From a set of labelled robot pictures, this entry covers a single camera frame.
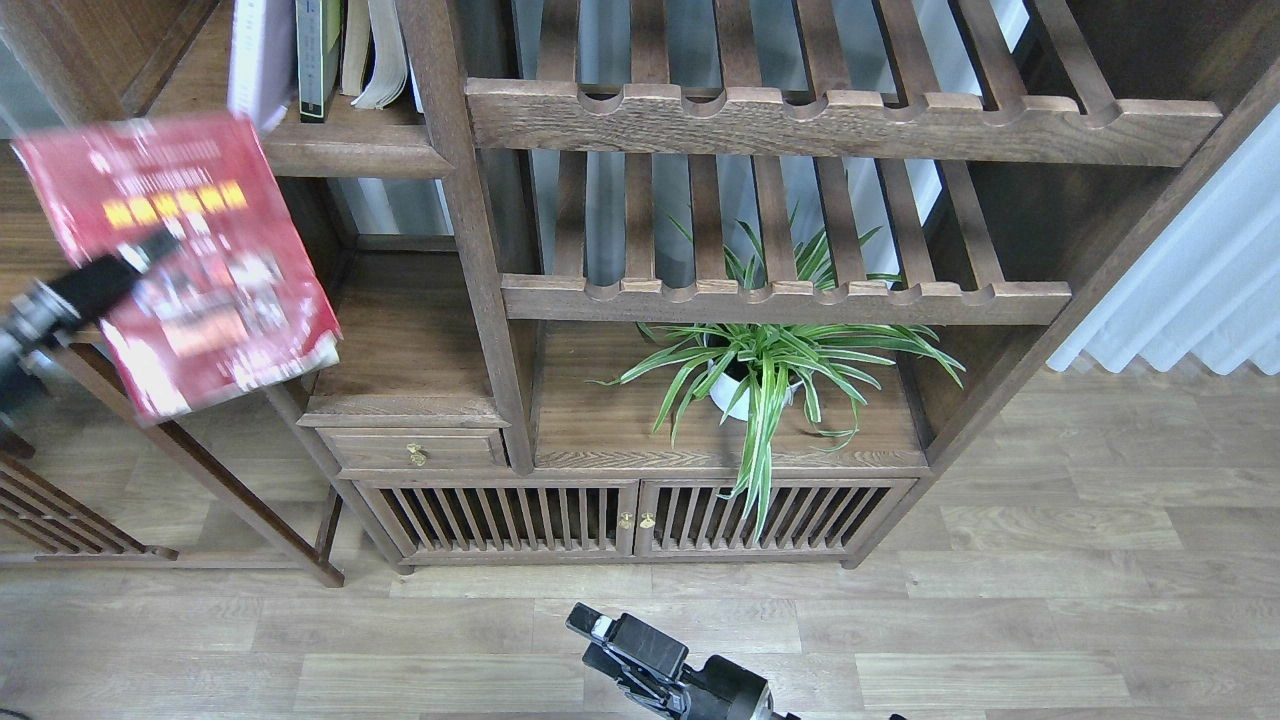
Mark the green spider plant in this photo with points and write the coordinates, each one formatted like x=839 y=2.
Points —
x=771 y=361

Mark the upright cream books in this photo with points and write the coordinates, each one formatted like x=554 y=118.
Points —
x=374 y=66

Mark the large dark wooden bookshelf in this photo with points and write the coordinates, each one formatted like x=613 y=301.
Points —
x=581 y=168

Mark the red paperback book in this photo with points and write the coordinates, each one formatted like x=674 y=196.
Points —
x=239 y=307

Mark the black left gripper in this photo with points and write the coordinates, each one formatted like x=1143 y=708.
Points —
x=53 y=309

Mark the black yellow-green book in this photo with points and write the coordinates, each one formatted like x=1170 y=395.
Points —
x=318 y=29

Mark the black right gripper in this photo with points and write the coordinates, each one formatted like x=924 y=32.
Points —
x=649 y=667

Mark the brass drawer knob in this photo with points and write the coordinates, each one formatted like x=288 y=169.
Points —
x=418 y=456

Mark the white pleated curtain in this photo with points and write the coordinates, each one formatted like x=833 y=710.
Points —
x=1207 y=287

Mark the white paperback book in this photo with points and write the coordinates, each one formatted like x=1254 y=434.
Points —
x=262 y=61

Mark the white plant pot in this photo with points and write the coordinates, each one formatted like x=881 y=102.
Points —
x=732 y=388

